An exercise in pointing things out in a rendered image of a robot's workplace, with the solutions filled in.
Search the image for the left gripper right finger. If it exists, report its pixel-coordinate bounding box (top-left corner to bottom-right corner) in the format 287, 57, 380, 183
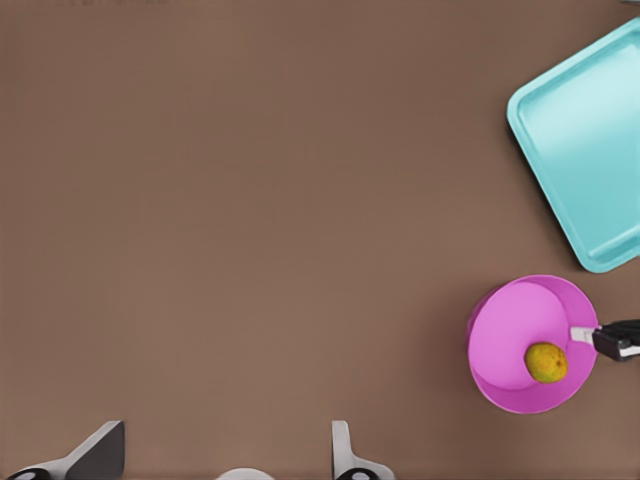
331, 420, 397, 480

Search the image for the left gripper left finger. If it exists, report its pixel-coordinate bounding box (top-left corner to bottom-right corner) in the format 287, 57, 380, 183
0, 420, 126, 480

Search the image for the pale grey finger of the right gripper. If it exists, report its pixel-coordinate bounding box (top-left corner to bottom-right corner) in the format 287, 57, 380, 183
569, 325, 603, 347

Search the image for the pink round plate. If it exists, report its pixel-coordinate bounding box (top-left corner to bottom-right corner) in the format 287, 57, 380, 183
466, 273, 600, 416

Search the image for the teal rectangular tray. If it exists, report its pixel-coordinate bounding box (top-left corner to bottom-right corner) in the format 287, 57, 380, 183
505, 16, 640, 275

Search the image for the orange fruit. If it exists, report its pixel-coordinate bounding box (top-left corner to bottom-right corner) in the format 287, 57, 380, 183
523, 341, 570, 386

